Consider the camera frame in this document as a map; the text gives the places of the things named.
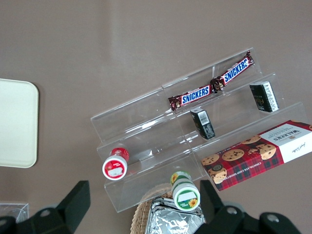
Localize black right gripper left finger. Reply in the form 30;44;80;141
0;180;92;234

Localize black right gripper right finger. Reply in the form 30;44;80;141
195;180;302;234

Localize foil wrapped sandwich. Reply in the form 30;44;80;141
146;197;207;234

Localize woven wicker basket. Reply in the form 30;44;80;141
131;190;176;234

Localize cream plastic tray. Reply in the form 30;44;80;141
0;78;39;169

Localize green lidded sunflower cup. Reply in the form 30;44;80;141
170;171;201;211

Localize clear plastic box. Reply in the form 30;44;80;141
0;202;30;224

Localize Walkers shortbread cookie box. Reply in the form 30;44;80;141
201;119;312;192

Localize red lidded small cup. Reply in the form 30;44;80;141
102;147;130;180

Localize small black barcode box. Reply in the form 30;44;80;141
190;108;216;140

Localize clear acrylic stepped riser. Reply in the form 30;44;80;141
90;85;204;214
161;47;310;177

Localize black box with white text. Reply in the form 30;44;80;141
249;80;280;113

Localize Snickers chocolate bar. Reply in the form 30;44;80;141
168;85;212;110
210;50;254;93

